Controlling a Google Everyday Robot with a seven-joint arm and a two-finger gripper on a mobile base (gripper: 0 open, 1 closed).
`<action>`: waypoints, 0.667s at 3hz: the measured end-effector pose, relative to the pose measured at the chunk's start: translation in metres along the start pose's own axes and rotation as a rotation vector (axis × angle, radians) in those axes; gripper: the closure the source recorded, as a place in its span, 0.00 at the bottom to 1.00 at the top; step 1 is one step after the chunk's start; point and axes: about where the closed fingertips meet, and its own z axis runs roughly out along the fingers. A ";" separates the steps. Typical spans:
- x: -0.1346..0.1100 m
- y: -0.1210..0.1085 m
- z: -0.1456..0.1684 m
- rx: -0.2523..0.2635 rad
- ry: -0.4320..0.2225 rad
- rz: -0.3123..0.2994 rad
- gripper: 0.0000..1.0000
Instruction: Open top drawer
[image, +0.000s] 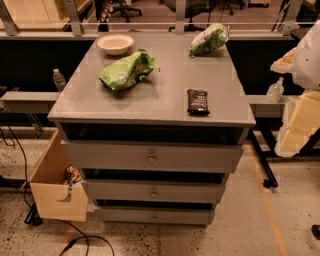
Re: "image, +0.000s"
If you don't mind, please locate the grey bottom drawer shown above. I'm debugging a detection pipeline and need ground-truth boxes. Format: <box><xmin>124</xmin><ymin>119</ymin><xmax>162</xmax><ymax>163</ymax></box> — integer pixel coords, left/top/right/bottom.
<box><xmin>94</xmin><ymin>206</ymin><xmax>215</xmax><ymax>225</ymax></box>

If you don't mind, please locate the grey drawer cabinet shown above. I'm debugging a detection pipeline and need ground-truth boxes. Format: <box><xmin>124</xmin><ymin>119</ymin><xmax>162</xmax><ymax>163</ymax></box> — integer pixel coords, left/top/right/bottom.
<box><xmin>48</xmin><ymin>33</ymin><xmax>255</xmax><ymax>211</ymax></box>

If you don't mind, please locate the black floor cable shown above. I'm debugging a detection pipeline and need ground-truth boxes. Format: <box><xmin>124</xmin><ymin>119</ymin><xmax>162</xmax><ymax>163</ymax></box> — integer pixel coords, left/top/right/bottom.
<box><xmin>0</xmin><ymin>114</ymin><xmax>116</xmax><ymax>256</ymax></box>

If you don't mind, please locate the grey top drawer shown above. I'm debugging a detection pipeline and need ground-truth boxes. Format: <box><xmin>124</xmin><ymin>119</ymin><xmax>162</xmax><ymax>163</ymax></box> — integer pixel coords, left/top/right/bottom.
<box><xmin>62</xmin><ymin>140</ymin><xmax>242</xmax><ymax>173</ymax></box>

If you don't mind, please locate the grey left shelf rail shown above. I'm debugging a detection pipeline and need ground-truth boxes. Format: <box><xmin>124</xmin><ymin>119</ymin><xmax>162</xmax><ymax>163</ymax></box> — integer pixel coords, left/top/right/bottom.
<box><xmin>1</xmin><ymin>91</ymin><xmax>59</xmax><ymax>114</ymax></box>

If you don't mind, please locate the green white snack bag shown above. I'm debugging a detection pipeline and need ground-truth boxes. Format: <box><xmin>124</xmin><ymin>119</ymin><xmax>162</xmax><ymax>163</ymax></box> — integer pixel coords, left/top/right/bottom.
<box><xmin>189</xmin><ymin>23</ymin><xmax>229</xmax><ymax>57</ymax></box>

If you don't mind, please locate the green chip bag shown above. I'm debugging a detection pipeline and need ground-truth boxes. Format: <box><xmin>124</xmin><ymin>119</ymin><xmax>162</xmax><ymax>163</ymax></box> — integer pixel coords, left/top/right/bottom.
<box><xmin>99</xmin><ymin>49</ymin><xmax>159</xmax><ymax>92</ymax></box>

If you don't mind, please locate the dark brown snack packet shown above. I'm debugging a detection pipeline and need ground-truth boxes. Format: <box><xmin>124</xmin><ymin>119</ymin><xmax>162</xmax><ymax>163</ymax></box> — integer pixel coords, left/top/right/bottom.
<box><xmin>187</xmin><ymin>89</ymin><xmax>210</xmax><ymax>115</ymax></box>

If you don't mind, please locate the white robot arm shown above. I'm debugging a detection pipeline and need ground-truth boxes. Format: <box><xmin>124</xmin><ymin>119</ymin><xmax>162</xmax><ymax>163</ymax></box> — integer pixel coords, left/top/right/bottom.
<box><xmin>270</xmin><ymin>21</ymin><xmax>320</xmax><ymax>158</ymax></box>

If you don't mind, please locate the clear water bottle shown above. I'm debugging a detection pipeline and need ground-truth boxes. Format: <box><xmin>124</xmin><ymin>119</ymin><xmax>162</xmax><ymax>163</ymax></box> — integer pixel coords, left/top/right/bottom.
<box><xmin>53</xmin><ymin>69</ymin><xmax>67</xmax><ymax>92</ymax></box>

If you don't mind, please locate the black table leg stand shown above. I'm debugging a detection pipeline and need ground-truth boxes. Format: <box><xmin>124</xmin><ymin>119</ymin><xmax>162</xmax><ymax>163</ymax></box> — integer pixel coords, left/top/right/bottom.
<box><xmin>248</xmin><ymin>130</ymin><xmax>278</xmax><ymax>188</ymax></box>

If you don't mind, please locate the white bowl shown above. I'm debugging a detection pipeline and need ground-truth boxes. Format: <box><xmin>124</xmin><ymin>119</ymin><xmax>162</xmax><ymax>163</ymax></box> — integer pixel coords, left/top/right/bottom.
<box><xmin>97</xmin><ymin>34</ymin><xmax>134</xmax><ymax>56</ymax></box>

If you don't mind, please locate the hand sanitizer pump bottle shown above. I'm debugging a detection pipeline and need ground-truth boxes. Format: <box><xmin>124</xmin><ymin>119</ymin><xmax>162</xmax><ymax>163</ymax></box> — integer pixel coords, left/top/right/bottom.
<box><xmin>266</xmin><ymin>77</ymin><xmax>284</xmax><ymax>103</ymax></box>

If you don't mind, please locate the grey right shelf rail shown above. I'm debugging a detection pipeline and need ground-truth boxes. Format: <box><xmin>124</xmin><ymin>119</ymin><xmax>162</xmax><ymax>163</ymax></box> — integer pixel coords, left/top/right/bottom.
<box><xmin>246</xmin><ymin>95</ymin><xmax>297</xmax><ymax>118</ymax></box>

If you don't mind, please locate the grey drawer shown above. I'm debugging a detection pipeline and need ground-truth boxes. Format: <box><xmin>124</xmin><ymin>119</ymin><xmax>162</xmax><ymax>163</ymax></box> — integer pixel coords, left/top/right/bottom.
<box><xmin>62</xmin><ymin>140</ymin><xmax>242</xmax><ymax>173</ymax></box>
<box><xmin>94</xmin><ymin>206</ymin><xmax>215</xmax><ymax>225</ymax></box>
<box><xmin>82</xmin><ymin>180</ymin><xmax>225</xmax><ymax>203</ymax></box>

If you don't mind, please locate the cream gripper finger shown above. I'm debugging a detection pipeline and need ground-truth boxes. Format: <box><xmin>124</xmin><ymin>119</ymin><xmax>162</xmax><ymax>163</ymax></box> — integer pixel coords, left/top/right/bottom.
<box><xmin>270</xmin><ymin>48</ymin><xmax>296</xmax><ymax>74</ymax></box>
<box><xmin>274</xmin><ymin>90</ymin><xmax>320</xmax><ymax>158</ymax></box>

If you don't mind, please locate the black office chair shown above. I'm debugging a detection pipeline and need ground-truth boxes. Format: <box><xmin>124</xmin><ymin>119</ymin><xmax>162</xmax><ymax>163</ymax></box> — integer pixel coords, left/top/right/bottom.
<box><xmin>111</xmin><ymin>0</ymin><xmax>142</xmax><ymax>23</ymax></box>

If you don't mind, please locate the grey shelf rail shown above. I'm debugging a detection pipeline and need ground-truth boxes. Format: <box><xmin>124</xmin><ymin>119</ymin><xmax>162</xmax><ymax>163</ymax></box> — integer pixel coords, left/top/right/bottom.
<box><xmin>1</xmin><ymin>91</ymin><xmax>59</xmax><ymax>114</ymax></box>
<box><xmin>246</xmin><ymin>95</ymin><xmax>297</xmax><ymax>118</ymax></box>

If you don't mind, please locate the grey middle drawer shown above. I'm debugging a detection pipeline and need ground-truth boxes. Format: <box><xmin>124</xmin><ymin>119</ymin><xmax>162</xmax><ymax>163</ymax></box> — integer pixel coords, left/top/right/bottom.
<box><xmin>82</xmin><ymin>180</ymin><xmax>225</xmax><ymax>203</ymax></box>

